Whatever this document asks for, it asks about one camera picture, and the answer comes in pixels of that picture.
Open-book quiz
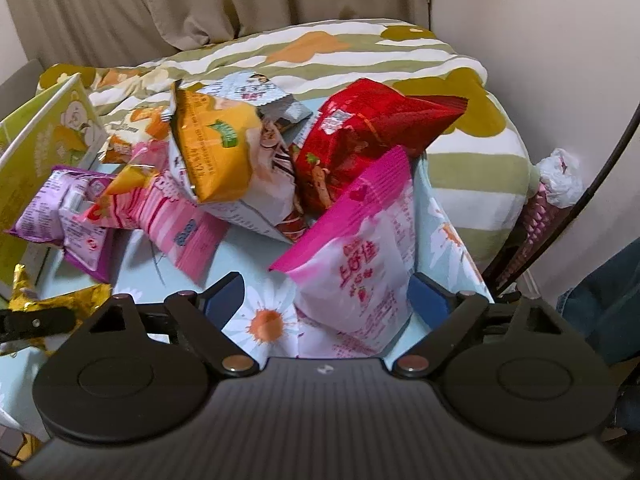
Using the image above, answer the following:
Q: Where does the gold foil snack bag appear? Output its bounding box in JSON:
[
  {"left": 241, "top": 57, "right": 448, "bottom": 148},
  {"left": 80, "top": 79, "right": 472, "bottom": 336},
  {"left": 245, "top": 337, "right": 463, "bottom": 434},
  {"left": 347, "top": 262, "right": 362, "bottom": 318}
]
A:
[{"left": 1, "top": 263, "right": 112, "bottom": 356}]

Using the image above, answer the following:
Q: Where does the pink striped snack bag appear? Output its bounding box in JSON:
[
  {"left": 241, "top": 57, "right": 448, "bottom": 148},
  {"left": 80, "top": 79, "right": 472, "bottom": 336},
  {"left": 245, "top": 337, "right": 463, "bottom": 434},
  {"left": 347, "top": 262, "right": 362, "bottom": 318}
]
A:
[{"left": 77, "top": 141, "right": 229, "bottom": 283}]

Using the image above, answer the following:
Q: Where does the pink white strawberry bag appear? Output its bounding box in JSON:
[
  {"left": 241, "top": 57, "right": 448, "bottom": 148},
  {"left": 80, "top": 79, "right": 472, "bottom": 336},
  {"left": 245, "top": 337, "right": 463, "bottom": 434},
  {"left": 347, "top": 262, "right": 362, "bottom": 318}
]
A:
[{"left": 271, "top": 148, "right": 416, "bottom": 359}]

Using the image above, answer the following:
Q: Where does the purple snack bag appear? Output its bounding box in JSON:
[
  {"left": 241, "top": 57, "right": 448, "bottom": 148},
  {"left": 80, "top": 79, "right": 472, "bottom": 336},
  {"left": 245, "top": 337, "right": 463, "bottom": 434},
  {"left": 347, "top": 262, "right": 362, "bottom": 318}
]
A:
[{"left": 6, "top": 166, "right": 114, "bottom": 283}]

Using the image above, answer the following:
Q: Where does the white orange-panel snack bag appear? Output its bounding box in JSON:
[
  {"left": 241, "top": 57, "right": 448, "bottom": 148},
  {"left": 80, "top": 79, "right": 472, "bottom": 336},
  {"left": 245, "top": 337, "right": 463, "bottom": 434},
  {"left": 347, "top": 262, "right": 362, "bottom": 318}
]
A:
[{"left": 163, "top": 81, "right": 307, "bottom": 243}]

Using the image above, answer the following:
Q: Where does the orange white cake bag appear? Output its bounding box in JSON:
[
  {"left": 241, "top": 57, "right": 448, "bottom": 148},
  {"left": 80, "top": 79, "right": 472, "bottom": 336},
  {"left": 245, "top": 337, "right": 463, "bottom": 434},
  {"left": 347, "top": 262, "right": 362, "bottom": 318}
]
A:
[{"left": 100, "top": 105, "right": 170, "bottom": 164}]

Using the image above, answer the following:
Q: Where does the red snack bag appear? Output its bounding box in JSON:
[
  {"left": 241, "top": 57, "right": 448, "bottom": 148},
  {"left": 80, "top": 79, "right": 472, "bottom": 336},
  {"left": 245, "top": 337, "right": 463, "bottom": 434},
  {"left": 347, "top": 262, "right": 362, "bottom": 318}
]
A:
[{"left": 290, "top": 78, "right": 468, "bottom": 218}]

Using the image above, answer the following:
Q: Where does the grey white snack bag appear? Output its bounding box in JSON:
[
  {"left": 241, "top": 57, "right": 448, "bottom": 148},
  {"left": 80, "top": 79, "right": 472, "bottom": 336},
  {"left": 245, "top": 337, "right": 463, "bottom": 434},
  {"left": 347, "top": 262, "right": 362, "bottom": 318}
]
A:
[{"left": 198, "top": 70, "right": 311, "bottom": 131}]

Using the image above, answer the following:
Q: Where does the pink textured cone object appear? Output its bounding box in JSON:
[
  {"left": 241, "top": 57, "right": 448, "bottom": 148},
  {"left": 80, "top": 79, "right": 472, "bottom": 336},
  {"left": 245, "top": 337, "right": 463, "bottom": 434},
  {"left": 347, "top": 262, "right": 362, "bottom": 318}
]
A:
[{"left": 497, "top": 182, "right": 572, "bottom": 288}]

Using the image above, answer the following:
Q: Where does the green striped floral duvet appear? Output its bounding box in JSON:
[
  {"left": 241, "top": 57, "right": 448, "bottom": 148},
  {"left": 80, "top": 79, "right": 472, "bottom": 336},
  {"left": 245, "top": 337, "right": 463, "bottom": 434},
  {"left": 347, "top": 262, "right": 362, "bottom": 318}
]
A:
[{"left": 37, "top": 18, "right": 534, "bottom": 270}]

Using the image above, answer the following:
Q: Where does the white plastic bag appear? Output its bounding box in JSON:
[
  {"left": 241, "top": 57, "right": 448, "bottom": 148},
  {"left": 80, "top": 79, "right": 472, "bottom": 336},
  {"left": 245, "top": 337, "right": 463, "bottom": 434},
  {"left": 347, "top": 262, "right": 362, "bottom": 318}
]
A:
[{"left": 536, "top": 148, "right": 585, "bottom": 209}]

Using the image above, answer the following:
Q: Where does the green yellow cardboard box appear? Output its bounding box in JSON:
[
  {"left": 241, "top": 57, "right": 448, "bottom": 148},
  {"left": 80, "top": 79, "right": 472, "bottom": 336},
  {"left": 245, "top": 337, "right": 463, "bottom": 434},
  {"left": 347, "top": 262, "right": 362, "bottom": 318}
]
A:
[{"left": 1, "top": 74, "right": 106, "bottom": 300}]

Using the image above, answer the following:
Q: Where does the grey upholstered headboard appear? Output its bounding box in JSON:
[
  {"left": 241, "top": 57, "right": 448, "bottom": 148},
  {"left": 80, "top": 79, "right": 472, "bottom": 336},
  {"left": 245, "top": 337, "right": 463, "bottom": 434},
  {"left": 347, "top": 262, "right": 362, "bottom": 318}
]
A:
[{"left": 0, "top": 60, "right": 43, "bottom": 119}]

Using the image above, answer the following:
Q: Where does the black cable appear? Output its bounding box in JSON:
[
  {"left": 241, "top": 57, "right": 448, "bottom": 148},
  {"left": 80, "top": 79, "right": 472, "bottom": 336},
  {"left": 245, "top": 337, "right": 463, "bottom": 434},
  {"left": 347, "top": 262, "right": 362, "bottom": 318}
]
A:
[{"left": 482, "top": 102, "right": 640, "bottom": 298}]

